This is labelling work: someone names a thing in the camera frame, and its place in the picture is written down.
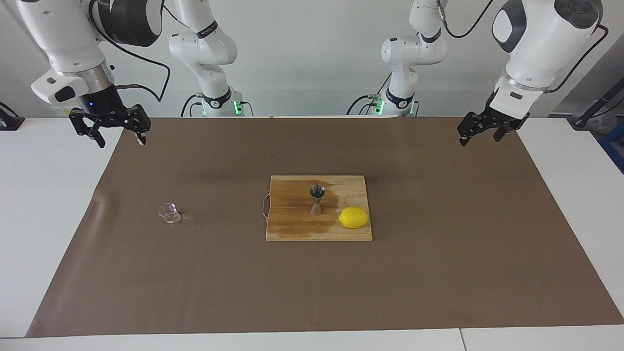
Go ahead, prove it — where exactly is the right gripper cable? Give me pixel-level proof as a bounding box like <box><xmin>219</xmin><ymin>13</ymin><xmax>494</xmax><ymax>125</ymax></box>
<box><xmin>88</xmin><ymin>0</ymin><xmax>171</xmax><ymax>103</ymax></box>

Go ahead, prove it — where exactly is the black left base cable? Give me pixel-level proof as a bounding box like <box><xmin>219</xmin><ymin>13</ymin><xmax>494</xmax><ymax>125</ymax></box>
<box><xmin>346</xmin><ymin>71</ymin><xmax>391</xmax><ymax>117</ymax></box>

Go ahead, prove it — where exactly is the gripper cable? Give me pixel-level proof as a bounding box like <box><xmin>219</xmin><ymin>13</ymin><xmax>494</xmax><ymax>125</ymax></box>
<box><xmin>435</xmin><ymin>0</ymin><xmax>610</xmax><ymax>94</ymax></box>
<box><xmin>88</xmin><ymin>0</ymin><xmax>171</xmax><ymax>103</ymax></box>

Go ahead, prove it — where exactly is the brown table mat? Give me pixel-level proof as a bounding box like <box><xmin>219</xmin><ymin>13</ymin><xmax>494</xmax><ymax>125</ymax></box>
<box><xmin>25</xmin><ymin>116</ymin><xmax>624</xmax><ymax>338</ymax></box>

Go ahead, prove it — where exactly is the yellow lemon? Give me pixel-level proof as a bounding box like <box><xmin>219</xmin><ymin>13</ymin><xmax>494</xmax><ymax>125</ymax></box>
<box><xmin>338</xmin><ymin>206</ymin><xmax>370</xmax><ymax>230</ymax></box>

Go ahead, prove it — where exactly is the steel double jigger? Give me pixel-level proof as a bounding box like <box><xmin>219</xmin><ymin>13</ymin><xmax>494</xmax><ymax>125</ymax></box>
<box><xmin>309</xmin><ymin>184</ymin><xmax>326</xmax><ymax>216</ymax></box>

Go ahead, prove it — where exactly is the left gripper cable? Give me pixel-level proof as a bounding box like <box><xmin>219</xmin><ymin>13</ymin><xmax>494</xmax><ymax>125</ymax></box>
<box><xmin>435</xmin><ymin>0</ymin><xmax>610</xmax><ymax>94</ymax></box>

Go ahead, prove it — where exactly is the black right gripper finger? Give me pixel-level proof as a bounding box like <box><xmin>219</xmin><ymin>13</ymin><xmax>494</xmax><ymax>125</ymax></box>
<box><xmin>120</xmin><ymin>104</ymin><xmax>152</xmax><ymax>146</ymax></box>
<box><xmin>69</xmin><ymin>108</ymin><xmax>106</xmax><ymax>149</ymax></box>

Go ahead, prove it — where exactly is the black stand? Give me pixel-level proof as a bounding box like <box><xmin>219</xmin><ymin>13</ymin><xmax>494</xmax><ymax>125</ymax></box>
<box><xmin>568</xmin><ymin>78</ymin><xmax>624</xmax><ymax>128</ymax></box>

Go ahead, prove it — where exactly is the black clamp mount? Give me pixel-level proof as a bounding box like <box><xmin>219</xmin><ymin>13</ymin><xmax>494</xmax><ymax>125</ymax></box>
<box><xmin>0</xmin><ymin>101</ymin><xmax>25</xmax><ymax>131</ymax></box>

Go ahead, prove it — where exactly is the wooden cutting board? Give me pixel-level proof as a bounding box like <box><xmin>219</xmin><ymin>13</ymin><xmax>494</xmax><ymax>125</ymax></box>
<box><xmin>261</xmin><ymin>175</ymin><xmax>373</xmax><ymax>242</ymax></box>

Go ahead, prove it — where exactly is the blue crate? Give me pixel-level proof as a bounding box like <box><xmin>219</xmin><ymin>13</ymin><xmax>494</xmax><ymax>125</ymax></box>
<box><xmin>599</xmin><ymin>121</ymin><xmax>624</xmax><ymax>174</ymax></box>

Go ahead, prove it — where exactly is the small clear glass cup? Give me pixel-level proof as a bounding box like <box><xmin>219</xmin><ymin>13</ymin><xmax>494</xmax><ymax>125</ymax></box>
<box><xmin>157</xmin><ymin>202</ymin><xmax>181</xmax><ymax>225</ymax></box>

